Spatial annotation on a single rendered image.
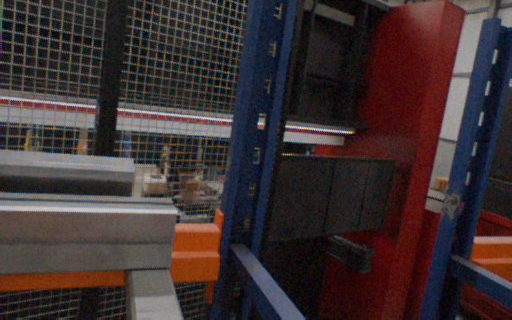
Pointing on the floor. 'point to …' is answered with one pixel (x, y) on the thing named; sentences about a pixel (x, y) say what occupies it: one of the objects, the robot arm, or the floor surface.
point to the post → (115, 42)
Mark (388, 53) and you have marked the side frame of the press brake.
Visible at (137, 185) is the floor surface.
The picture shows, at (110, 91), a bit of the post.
